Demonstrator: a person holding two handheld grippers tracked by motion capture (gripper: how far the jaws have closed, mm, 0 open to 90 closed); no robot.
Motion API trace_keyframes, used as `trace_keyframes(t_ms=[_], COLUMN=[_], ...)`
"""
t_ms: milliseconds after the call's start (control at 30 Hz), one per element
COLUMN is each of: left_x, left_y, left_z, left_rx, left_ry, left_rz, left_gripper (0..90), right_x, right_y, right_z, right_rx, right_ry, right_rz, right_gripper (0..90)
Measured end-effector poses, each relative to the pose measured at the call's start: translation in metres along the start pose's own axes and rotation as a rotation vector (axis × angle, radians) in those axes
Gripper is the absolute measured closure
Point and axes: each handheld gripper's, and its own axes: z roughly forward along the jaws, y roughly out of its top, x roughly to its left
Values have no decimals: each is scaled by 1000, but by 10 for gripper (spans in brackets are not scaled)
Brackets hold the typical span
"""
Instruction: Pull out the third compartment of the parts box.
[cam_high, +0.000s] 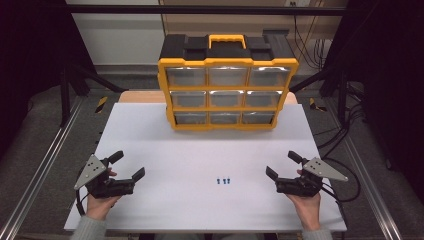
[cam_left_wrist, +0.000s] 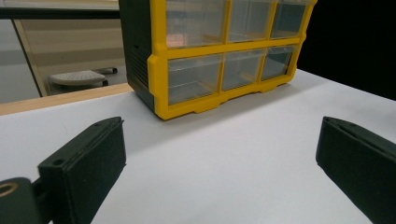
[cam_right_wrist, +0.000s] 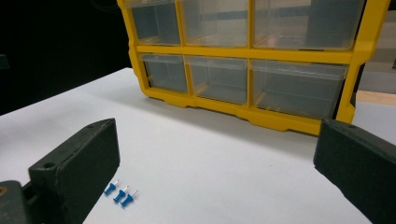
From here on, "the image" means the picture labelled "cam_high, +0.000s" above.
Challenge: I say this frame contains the yellow tool right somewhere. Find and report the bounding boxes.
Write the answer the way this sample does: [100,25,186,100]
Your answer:
[308,97,328,113]

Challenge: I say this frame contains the black horizontal frame bar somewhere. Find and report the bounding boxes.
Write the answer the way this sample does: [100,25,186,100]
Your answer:
[64,4,348,16]

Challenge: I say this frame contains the person's left hand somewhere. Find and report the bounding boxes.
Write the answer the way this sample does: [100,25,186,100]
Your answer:
[85,168,123,221]

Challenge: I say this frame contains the yellow tool left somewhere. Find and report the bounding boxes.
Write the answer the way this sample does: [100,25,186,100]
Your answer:
[95,95,109,114]

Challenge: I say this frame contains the wooden table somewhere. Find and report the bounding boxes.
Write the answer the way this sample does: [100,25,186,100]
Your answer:
[118,90,298,105]

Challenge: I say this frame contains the black wall cables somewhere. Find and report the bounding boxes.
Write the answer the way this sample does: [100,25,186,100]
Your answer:
[292,14,329,69]

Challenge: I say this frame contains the yellow tool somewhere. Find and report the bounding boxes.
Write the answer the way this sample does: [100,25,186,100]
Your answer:
[95,95,109,114]
[308,97,328,113]

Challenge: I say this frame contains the person's right hand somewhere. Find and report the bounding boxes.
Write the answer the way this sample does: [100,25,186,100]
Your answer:
[285,169,323,232]

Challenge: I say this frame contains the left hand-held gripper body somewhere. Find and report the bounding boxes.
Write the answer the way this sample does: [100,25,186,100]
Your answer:
[73,154,136,200]

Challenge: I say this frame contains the black floor cables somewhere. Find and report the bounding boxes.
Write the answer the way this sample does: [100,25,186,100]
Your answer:
[314,103,366,161]

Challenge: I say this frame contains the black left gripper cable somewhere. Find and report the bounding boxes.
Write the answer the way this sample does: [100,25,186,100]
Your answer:
[75,166,91,217]

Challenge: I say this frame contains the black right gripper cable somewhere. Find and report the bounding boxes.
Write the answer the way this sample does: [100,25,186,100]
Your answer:
[319,157,363,204]

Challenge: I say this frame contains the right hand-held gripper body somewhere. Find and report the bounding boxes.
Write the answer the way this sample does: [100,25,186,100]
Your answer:
[275,157,350,198]

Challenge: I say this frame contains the clear plastic drawer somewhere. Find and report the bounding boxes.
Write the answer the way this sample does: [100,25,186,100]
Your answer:
[249,66,292,88]

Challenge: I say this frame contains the dark curtain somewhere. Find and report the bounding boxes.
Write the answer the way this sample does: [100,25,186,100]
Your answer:
[0,0,98,158]
[321,0,424,194]

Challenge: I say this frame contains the aluminium floor rail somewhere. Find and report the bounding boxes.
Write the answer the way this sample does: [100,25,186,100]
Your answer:
[328,99,404,240]
[0,98,84,240]

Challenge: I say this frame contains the group of clear drawers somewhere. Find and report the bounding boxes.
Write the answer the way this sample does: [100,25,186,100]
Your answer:
[165,66,285,125]

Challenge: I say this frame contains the yellow black drawer cabinet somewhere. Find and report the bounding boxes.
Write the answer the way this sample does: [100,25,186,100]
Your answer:
[157,33,300,132]

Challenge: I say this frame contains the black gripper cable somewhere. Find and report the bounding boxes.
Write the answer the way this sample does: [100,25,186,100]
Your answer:
[319,157,363,204]
[75,166,91,217]

